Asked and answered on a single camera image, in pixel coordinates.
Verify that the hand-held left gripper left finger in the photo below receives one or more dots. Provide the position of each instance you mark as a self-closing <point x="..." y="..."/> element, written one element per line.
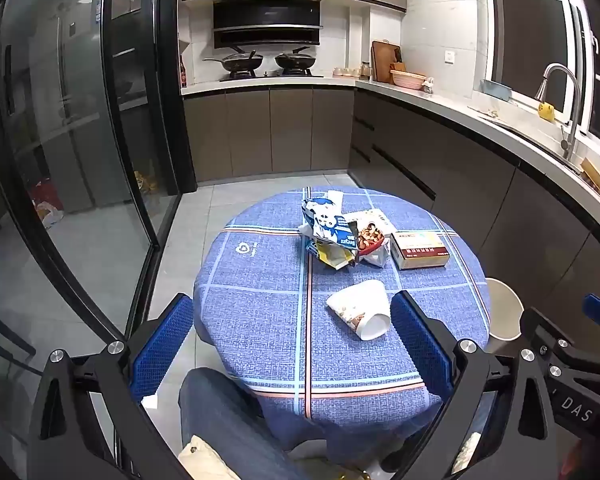
<point x="165" y="340"/>

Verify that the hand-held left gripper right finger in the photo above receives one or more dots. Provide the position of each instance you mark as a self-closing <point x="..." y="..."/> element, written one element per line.
<point x="420" y="345"/>

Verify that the white trash bin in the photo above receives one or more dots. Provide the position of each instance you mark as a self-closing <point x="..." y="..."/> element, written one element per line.
<point x="505" y="310"/>

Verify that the white paper cup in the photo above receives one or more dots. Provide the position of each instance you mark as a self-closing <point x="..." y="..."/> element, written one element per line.
<point x="355" y="305"/>

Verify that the red white medicine box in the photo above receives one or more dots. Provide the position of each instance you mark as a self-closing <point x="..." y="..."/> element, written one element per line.
<point x="420" y="252"/>

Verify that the nut snack packet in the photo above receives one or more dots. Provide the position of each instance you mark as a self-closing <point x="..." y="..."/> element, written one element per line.
<point x="370" y="235"/>

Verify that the yellow wrapper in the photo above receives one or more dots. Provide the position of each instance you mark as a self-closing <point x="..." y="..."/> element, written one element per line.
<point x="330" y="256"/>

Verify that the blue white snack bag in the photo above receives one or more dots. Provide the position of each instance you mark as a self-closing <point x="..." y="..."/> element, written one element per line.
<point x="330" y="222"/>

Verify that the person's left leg in jeans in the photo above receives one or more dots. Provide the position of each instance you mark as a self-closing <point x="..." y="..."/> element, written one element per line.
<point x="220" y="410"/>

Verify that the round table blue plaid tablecloth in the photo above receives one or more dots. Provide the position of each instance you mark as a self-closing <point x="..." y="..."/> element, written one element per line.
<point x="260" y="310"/>

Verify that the cream jacket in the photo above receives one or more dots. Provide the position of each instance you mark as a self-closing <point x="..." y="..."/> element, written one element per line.
<point x="205" y="460"/>

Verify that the wooden block in sink rack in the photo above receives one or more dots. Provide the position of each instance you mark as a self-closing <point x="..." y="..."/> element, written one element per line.
<point x="595" y="172"/>

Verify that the orange white plastic bag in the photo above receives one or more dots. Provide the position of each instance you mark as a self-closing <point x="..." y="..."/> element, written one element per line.
<point x="50" y="215"/>

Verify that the steel kitchen faucet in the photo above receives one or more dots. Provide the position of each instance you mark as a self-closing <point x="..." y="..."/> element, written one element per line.
<point x="572" y="125"/>

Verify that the red bag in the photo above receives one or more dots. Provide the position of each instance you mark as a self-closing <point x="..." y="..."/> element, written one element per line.
<point x="46" y="191"/>

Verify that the yellow sponge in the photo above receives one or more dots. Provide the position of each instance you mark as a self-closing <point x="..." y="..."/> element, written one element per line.
<point x="546" y="112"/>

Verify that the crumpled rag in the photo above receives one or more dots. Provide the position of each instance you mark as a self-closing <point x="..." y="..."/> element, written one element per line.
<point x="482" y="111"/>

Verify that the grey refrigerator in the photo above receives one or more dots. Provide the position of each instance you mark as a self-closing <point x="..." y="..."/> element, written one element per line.
<point x="80" y="135"/>

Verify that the black framed glass sliding door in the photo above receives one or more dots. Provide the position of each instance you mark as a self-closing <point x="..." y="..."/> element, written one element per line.
<point x="170" y="110"/>

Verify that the light blue tray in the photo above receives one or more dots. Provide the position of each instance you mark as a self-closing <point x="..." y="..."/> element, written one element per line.
<point x="495" y="90"/>

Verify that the brown lower kitchen cabinets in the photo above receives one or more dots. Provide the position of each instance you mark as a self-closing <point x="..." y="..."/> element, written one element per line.
<point x="290" y="130"/>

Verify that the white kitchen countertop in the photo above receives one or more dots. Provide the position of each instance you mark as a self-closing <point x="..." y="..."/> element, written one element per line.
<point x="430" y="100"/>

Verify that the small white object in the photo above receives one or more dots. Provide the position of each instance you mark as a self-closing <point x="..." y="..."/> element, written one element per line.
<point x="428" y="85"/>

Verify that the woven beige basket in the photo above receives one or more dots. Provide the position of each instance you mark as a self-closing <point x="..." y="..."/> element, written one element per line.
<point x="407" y="80"/>

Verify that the dark sauce bottle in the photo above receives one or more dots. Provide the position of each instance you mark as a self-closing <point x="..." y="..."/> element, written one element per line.
<point x="183" y="75"/>

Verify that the tall glass jar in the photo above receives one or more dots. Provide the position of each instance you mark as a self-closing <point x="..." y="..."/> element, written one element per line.
<point x="365" y="70"/>

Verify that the black gas stove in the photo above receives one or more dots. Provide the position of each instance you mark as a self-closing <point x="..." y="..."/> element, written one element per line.
<point x="270" y="75"/>

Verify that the wooden cutting board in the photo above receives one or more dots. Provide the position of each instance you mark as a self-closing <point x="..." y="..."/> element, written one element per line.
<point x="382" y="60"/>

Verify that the dark kitchen window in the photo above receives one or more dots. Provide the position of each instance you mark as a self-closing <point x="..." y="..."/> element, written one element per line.
<point x="530" y="25"/>

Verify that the black wok with lid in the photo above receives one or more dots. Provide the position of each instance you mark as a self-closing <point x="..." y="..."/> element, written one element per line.
<point x="295" y="61"/>

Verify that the black range hood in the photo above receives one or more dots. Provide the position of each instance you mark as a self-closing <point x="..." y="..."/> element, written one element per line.
<point x="265" y="20"/>

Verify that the white wall outlet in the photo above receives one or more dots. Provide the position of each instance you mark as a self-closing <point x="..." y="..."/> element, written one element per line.
<point x="450" y="56"/>

